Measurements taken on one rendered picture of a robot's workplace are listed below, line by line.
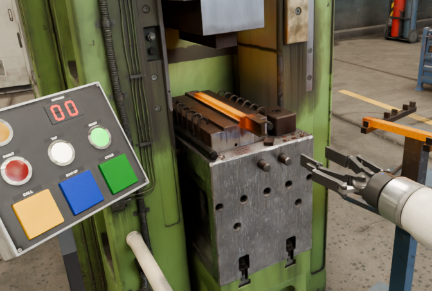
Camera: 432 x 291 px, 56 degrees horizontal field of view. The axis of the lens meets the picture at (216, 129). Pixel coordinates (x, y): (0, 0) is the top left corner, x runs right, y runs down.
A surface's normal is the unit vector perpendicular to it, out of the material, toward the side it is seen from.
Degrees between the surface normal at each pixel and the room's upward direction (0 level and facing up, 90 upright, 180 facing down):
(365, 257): 0
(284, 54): 90
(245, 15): 90
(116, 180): 60
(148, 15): 90
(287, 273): 90
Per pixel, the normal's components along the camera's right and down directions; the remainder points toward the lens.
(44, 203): 0.65, -0.32
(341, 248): -0.07, -0.93
